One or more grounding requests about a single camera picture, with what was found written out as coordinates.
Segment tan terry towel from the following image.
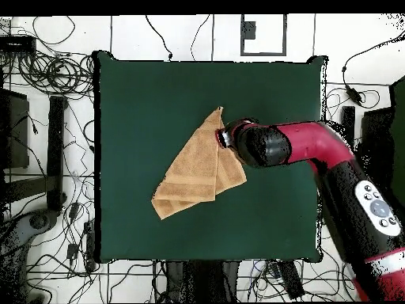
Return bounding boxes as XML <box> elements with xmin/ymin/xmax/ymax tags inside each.
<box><xmin>150</xmin><ymin>106</ymin><xmax>248</xmax><ymax>221</ymax></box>

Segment dark green table cloth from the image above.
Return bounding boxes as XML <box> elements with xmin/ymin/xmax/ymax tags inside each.
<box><xmin>93</xmin><ymin>50</ymin><xmax>328</xmax><ymax>264</ymax></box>

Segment black upright bar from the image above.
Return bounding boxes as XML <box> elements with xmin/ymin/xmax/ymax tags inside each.
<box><xmin>340</xmin><ymin>105</ymin><xmax>356</xmax><ymax>148</ymax></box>

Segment black metal stand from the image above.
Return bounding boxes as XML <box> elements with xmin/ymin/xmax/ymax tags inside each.
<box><xmin>164</xmin><ymin>260</ymin><xmax>240</xmax><ymax>303</ymax></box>

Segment black square case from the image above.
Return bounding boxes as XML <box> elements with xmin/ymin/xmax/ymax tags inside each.
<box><xmin>360</xmin><ymin>107</ymin><xmax>395</xmax><ymax>191</ymax></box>

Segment black power strip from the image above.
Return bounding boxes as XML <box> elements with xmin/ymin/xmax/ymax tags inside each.
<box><xmin>278</xmin><ymin>260</ymin><xmax>306</xmax><ymax>300</ymax></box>

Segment black bar stand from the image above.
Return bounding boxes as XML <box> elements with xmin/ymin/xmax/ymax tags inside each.
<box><xmin>4</xmin><ymin>95</ymin><xmax>68</xmax><ymax>212</ymax></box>

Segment green cloth sheet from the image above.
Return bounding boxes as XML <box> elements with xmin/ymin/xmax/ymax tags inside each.
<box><xmin>389</xmin><ymin>75</ymin><xmax>405</xmax><ymax>203</ymax></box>

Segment large black box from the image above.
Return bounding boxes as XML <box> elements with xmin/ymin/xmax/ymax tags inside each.
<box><xmin>0</xmin><ymin>88</ymin><xmax>30</xmax><ymax>170</ymax></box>

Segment small black box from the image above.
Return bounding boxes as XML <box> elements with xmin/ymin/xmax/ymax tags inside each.
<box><xmin>0</xmin><ymin>34</ymin><xmax>37</xmax><ymax>57</ymax></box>

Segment dark chair base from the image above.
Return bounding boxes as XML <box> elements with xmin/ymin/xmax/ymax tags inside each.
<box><xmin>0</xmin><ymin>208</ymin><xmax>61</xmax><ymax>303</ymax></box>

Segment grey square floor frame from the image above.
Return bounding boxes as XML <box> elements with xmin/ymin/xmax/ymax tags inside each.
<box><xmin>240</xmin><ymin>13</ymin><xmax>288</xmax><ymax>57</ymax></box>

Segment thin black cable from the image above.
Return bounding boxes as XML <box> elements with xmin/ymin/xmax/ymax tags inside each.
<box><xmin>190</xmin><ymin>13</ymin><xmax>211</xmax><ymax>61</ymax></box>
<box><xmin>145</xmin><ymin>14</ymin><xmax>174</xmax><ymax>62</ymax></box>

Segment black power adaptor cable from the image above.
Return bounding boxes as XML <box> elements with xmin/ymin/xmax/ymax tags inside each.
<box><xmin>341</xmin><ymin>29</ymin><xmax>405</xmax><ymax>107</ymax></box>

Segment coiled black cables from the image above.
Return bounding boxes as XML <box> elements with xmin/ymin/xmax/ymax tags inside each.
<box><xmin>17</xmin><ymin>51</ymin><xmax>96</xmax><ymax>96</ymax></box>

